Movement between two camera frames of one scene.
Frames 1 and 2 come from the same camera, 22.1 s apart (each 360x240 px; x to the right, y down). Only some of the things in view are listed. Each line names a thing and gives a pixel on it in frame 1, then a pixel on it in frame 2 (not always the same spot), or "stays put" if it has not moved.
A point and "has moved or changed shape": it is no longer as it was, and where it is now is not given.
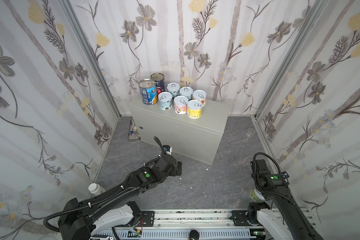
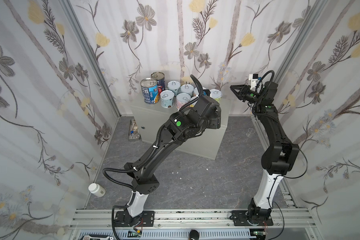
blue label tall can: [148, 89] stays put
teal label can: [165, 100] stays put
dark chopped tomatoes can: [159, 78] stays put
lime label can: [256, 195] has moved or changed shape
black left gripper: [178, 168] to [213, 117]
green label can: [173, 88] stays put
